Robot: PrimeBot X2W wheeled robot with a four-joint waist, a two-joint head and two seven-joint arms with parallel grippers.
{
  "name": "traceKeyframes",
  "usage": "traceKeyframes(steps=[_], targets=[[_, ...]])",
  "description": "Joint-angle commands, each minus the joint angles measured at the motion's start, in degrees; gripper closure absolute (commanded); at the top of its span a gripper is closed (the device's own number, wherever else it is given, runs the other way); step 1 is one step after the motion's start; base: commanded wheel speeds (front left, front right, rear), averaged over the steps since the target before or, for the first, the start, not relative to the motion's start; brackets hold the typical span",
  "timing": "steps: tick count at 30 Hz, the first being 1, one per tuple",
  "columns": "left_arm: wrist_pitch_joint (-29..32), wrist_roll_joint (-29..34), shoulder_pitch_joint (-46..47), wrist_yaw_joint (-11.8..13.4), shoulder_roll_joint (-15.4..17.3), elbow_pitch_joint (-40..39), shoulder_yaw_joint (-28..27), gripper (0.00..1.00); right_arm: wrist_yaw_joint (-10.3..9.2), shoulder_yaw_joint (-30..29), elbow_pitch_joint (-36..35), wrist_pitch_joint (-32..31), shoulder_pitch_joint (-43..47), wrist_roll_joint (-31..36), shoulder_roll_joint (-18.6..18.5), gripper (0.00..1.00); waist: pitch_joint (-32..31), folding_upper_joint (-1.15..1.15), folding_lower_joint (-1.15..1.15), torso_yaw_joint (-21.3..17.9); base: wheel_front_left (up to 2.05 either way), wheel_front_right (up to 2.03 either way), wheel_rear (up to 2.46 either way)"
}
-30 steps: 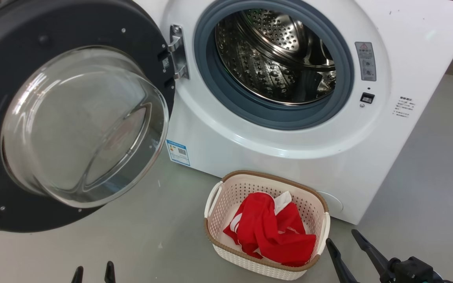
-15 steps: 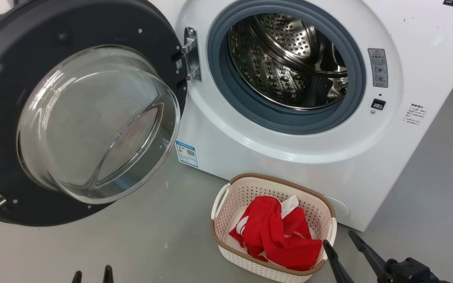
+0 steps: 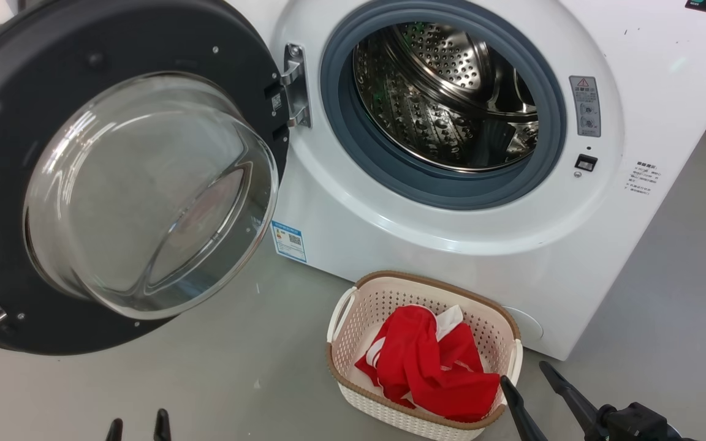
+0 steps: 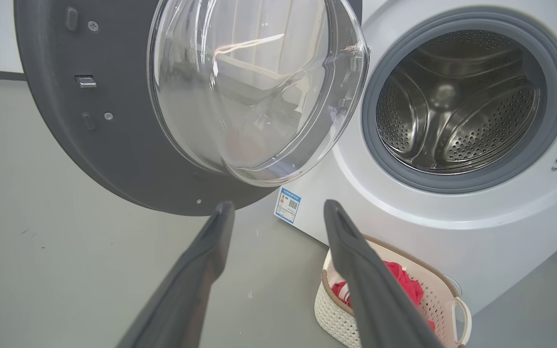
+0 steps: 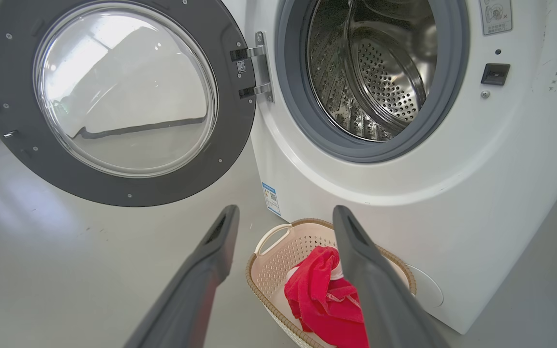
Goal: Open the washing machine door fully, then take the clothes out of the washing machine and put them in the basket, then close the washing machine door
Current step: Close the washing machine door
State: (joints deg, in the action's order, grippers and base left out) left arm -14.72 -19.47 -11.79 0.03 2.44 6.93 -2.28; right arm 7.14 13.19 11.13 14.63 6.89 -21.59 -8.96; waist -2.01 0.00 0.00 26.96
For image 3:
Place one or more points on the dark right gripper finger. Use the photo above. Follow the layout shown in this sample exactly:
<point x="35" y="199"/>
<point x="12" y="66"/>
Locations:
<point x="573" y="398"/>
<point x="521" y="416"/>

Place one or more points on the blue energy label sticker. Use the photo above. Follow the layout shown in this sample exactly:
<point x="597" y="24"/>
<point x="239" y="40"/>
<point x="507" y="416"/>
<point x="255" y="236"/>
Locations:
<point x="289" y="241"/>

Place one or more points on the steel perforated washer drum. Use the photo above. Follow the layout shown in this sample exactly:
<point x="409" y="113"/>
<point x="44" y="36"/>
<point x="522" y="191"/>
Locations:
<point x="439" y="98"/>

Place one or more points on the grey warning label sticker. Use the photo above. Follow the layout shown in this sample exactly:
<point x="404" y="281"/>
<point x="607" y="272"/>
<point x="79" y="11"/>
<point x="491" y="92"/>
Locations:
<point x="584" y="107"/>

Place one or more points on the round white filter cover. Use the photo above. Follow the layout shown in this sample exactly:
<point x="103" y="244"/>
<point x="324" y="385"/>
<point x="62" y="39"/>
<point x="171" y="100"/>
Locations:
<point x="527" y="324"/>

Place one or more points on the cream perforated laundry basket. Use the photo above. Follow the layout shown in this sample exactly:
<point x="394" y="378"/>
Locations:
<point x="383" y="300"/>

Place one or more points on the white washing machine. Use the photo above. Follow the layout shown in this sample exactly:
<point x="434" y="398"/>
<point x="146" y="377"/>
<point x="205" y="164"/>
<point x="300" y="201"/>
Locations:
<point x="635" y="257"/>

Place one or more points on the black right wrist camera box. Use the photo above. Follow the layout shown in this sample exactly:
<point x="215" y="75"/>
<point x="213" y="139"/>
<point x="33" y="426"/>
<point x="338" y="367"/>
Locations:
<point x="641" y="425"/>

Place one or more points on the red garment with white trim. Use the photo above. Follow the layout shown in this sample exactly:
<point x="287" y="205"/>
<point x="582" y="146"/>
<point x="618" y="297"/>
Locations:
<point x="432" y="373"/>

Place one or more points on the dark round washing machine door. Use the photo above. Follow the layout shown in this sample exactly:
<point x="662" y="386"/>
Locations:
<point x="40" y="73"/>

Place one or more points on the grey rubber door gasket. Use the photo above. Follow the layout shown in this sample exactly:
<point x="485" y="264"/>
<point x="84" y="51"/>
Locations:
<point x="341" y="110"/>

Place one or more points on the metal door hinge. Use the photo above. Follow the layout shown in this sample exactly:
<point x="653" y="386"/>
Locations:
<point x="296" y="92"/>

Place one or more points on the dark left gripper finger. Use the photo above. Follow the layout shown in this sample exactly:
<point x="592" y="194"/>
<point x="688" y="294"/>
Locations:
<point x="162" y="429"/>
<point x="114" y="432"/>

